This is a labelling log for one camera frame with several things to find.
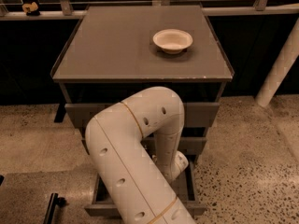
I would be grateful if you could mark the white diagonal pole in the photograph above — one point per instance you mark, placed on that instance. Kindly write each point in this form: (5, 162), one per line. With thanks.
(282, 65)

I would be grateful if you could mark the grey bottom drawer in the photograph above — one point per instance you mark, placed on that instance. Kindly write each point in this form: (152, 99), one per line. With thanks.
(184, 186)

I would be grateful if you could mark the white paper bowl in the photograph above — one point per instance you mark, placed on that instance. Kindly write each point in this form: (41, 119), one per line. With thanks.
(172, 41)

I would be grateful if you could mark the grey drawer cabinet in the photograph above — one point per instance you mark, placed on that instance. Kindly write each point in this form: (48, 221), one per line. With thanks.
(111, 55)

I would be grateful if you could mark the black bar on floor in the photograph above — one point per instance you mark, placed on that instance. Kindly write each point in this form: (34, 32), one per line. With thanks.
(55, 200)

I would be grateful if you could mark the small yellow black object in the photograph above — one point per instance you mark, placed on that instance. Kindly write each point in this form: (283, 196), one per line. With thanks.
(31, 9)

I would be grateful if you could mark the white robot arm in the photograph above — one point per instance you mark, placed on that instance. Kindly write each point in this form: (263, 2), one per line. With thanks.
(140, 186)

